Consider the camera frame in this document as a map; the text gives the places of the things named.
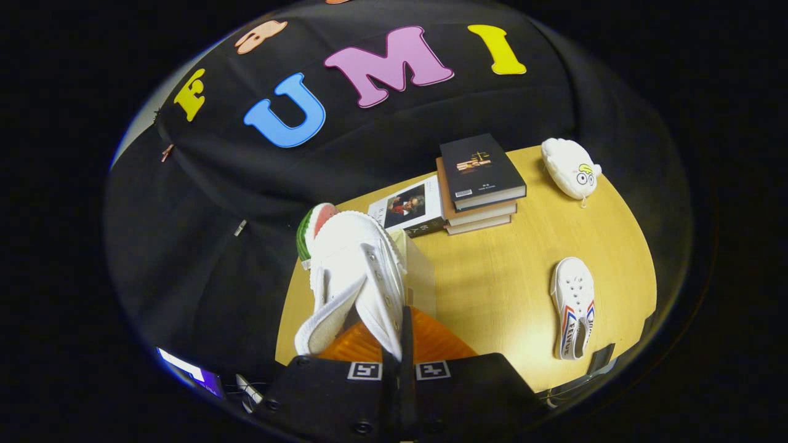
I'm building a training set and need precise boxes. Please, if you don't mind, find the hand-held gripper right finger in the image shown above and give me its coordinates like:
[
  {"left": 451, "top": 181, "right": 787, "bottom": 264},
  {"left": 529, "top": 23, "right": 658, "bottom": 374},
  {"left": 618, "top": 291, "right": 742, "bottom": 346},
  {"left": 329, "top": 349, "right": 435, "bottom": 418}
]
[{"left": 401, "top": 305, "right": 547, "bottom": 443}]

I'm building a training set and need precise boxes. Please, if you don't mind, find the black table clamp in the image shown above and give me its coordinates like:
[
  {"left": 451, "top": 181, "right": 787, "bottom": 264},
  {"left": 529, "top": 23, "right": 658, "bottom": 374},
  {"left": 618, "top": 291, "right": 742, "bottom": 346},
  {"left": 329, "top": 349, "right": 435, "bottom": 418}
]
[{"left": 588, "top": 343, "right": 616, "bottom": 376}]

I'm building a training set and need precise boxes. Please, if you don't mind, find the white plush pouch with eyes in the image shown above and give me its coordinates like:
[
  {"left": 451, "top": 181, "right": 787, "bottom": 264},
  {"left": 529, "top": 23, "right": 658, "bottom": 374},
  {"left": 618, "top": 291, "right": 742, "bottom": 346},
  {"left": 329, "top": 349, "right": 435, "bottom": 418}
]
[{"left": 541, "top": 138, "right": 603, "bottom": 208}]

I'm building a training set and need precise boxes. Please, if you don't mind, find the lit monitor screen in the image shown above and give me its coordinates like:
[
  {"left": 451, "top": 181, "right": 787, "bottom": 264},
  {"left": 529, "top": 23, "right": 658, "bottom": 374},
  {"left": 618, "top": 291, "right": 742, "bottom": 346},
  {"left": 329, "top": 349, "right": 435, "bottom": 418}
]
[{"left": 157, "top": 347, "right": 225, "bottom": 399}]

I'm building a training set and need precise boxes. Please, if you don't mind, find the thin tan book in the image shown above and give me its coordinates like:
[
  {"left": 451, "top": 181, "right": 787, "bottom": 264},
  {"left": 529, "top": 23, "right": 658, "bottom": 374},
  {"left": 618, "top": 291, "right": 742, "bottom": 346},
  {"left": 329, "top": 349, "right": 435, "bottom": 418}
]
[{"left": 444, "top": 212, "right": 513, "bottom": 236}]

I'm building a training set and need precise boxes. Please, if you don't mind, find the watermelon slice plush toy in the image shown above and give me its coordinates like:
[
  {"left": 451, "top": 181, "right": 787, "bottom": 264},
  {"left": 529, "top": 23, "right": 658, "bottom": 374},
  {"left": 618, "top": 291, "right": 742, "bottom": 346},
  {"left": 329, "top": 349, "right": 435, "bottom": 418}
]
[{"left": 296, "top": 203, "right": 340, "bottom": 270}]

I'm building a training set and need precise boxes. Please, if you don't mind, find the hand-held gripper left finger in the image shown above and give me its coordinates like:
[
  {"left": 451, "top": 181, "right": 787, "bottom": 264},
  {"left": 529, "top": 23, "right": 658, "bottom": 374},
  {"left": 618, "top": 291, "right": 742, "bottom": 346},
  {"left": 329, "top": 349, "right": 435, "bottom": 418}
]
[{"left": 255, "top": 321, "right": 402, "bottom": 443}]

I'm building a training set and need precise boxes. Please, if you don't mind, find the white portrait cover book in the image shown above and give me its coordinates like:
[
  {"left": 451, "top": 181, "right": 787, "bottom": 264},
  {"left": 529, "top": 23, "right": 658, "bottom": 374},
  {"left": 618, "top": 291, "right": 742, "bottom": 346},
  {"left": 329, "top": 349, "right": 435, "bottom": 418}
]
[{"left": 368, "top": 175, "right": 446, "bottom": 239}]

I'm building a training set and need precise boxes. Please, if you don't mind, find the black backdrop cloth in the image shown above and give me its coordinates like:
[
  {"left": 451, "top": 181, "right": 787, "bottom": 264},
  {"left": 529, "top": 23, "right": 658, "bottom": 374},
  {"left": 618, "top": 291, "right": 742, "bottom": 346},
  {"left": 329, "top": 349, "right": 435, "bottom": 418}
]
[{"left": 105, "top": 0, "right": 693, "bottom": 382}]

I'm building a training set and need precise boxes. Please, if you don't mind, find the white canvas shoe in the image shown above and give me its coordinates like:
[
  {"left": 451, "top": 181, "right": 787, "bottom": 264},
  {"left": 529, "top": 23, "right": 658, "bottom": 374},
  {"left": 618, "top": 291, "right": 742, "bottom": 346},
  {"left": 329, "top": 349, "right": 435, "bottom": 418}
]
[
  {"left": 550, "top": 257, "right": 597, "bottom": 361},
  {"left": 294, "top": 211, "right": 408, "bottom": 362}
]

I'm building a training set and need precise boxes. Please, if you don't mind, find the beige fabric storage box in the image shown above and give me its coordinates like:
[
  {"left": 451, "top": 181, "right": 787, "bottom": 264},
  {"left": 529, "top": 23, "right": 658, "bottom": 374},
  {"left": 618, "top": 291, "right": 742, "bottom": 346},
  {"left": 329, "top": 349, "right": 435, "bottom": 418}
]
[{"left": 394, "top": 229, "right": 436, "bottom": 317}]

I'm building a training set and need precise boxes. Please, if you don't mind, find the black hardcover book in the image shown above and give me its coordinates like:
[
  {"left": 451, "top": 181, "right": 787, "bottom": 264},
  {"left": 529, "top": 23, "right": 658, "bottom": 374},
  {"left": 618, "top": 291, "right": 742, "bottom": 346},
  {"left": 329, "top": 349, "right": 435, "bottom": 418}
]
[{"left": 440, "top": 133, "right": 528, "bottom": 212}]

